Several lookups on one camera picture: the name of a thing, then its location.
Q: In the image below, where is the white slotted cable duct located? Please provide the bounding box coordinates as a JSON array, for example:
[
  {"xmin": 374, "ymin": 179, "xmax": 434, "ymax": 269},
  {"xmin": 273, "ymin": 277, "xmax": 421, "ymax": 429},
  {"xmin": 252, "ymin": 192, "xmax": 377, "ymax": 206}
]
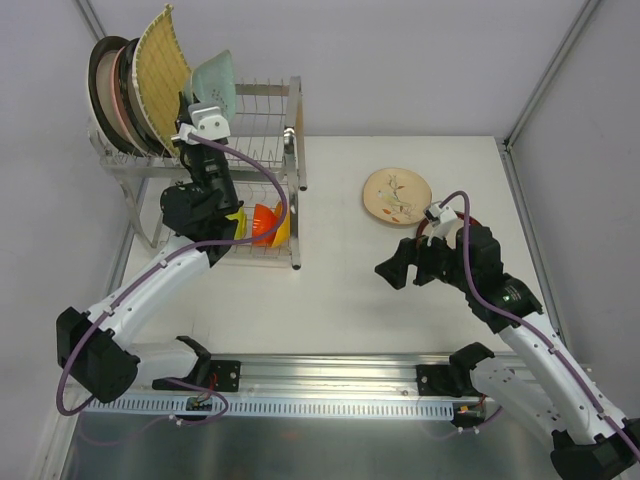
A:
[{"xmin": 86, "ymin": 394, "xmax": 454, "ymax": 422}]

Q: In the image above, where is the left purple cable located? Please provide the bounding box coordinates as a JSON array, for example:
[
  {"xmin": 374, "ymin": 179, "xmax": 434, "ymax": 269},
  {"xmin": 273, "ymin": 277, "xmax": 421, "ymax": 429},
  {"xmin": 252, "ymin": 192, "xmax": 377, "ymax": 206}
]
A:
[{"xmin": 55, "ymin": 133, "xmax": 292, "ymax": 429}]

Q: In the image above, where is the teal square plate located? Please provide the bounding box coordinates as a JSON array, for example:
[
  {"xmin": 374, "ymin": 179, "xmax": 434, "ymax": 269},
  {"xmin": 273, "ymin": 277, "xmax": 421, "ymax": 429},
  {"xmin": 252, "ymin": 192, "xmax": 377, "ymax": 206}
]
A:
[{"xmin": 183, "ymin": 50, "xmax": 237, "ymax": 122}]

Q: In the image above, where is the steel two-tier dish rack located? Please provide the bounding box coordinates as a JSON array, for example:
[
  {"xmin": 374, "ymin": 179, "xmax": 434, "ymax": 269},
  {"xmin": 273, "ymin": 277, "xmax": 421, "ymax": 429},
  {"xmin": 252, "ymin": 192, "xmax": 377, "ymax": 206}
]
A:
[{"xmin": 86, "ymin": 74, "xmax": 308, "ymax": 271}]

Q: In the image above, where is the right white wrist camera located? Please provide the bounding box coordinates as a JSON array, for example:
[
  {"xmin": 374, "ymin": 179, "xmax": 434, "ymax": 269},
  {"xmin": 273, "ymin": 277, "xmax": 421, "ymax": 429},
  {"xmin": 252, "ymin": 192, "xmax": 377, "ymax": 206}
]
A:
[{"xmin": 425, "ymin": 202, "xmax": 464, "ymax": 249}]

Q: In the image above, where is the beige oval floral plate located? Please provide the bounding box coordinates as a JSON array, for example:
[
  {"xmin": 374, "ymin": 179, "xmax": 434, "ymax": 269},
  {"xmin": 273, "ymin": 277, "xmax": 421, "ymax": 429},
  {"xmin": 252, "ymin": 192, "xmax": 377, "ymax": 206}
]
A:
[{"xmin": 362, "ymin": 168, "xmax": 432, "ymax": 226}]

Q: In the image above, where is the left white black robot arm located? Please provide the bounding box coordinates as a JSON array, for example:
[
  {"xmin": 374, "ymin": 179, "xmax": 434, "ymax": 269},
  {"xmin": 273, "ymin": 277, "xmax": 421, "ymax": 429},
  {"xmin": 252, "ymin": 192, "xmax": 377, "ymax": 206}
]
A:
[{"xmin": 56, "ymin": 99, "xmax": 243, "ymax": 403}]

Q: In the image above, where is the cream plate dark patterned rim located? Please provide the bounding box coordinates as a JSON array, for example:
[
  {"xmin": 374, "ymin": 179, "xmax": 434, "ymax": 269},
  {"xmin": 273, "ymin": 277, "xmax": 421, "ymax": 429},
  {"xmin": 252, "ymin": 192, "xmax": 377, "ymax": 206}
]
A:
[{"xmin": 118, "ymin": 38, "xmax": 168, "ymax": 157}]

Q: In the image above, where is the yellow orange bowl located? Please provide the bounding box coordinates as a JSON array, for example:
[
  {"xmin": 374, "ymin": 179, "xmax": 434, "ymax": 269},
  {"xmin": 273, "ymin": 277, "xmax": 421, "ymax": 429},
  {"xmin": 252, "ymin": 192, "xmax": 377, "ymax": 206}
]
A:
[{"xmin": 269, "ymin": 201, "xmax": 290, "ymax": 248}]

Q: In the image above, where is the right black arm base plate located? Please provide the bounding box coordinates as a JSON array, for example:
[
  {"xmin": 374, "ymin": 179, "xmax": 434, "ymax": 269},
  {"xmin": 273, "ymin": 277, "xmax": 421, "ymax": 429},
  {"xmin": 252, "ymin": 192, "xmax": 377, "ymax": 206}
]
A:
[{"xmin": 415, "ymin": 364, "xmax": 454, "ymax": 396}]

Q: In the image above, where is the red orange bowl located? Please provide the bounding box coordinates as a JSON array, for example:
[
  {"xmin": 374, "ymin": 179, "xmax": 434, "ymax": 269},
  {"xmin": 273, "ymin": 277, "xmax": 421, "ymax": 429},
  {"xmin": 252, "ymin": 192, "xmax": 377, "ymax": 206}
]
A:
[{"xmin": 252, "ymin": 204, "xmax": 278, "ymax": 247}]

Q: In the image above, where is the yellow woven bamboo mat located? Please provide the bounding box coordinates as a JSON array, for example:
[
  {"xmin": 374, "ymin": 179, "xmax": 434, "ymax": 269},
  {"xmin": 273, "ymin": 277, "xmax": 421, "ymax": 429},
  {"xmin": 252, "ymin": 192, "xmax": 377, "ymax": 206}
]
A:
[{"xmin": 132, "ymin": 4, "xmax": 191, "ymax": 157}]

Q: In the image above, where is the cream plate with red rim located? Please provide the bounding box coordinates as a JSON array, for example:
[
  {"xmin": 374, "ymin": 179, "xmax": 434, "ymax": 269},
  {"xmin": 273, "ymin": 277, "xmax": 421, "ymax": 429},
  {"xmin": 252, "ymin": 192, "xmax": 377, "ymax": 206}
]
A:
[{"xmin": 415, "ymin": 209, "xmax": 484, "ymax": 241}]

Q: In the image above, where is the pink and cream floral plate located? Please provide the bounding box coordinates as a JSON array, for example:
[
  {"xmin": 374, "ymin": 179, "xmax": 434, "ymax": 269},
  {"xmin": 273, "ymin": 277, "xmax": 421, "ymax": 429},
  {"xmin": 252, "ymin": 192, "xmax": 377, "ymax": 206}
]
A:
[{"xmin": 111, "ymin": 47, "xmax": 145, "ymax": 155}]

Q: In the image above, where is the cream plate with metallic rim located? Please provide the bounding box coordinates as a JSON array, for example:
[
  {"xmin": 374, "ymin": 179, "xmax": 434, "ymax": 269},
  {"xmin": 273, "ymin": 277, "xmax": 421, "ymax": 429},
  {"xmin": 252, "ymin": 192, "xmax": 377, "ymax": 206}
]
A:
[{"xmin": 87, "ymin": 36, "xmax": 139, "ymax": 156}]

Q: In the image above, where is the lime green bowl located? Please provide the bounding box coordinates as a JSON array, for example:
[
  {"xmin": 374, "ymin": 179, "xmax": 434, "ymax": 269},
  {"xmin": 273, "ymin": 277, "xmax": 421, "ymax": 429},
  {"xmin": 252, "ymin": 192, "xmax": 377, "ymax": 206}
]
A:
[{"xmin": 226, "ymin": 206, "xmax": 247, "ymax": 240}]

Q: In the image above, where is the aluminium mounting rail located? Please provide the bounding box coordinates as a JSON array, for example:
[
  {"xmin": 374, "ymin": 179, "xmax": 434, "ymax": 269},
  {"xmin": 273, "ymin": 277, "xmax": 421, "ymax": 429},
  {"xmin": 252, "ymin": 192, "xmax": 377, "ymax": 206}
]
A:
[{"xmin": 84, "ymin": 345, "xmax": 490, "ymax": 403}]

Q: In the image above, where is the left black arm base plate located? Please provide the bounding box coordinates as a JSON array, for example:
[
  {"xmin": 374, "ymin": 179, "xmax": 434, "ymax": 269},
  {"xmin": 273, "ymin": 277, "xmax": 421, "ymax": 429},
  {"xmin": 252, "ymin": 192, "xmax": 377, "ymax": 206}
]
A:
[{"xmin": 152, "ymin": 358, "xmax": 242, "ymax": 393}]

